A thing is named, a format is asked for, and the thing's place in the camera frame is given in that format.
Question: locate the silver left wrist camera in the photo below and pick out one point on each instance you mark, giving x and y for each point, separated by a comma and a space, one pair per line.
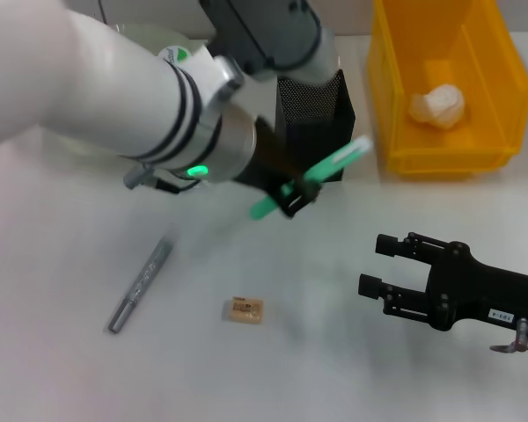
268, 31

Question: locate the black mesh pen holder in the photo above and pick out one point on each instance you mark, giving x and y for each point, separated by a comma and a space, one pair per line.
325, 123

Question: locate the mint green pen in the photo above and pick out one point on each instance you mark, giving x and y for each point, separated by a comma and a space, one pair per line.
334, 160

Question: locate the pale green wavy fruit plate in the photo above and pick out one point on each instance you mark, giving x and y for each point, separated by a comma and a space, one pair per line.
158, 37

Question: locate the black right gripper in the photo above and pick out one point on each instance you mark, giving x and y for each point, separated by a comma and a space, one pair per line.
471, 290

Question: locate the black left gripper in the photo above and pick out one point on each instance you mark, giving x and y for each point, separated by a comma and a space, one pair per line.
268, 162

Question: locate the small tan eraser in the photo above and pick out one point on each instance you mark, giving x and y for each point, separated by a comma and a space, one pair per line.
244, 310

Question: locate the grey marker pen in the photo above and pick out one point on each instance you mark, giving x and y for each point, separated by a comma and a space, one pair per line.
136, 290

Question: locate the clear green-label water bottle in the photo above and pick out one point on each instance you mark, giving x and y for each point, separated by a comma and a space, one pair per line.
176, 56

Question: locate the white paper ball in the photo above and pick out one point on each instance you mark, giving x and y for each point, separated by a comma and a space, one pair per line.
440, 107

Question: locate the yellow plastic bin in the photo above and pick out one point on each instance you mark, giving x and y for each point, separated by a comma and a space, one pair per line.
488, 88

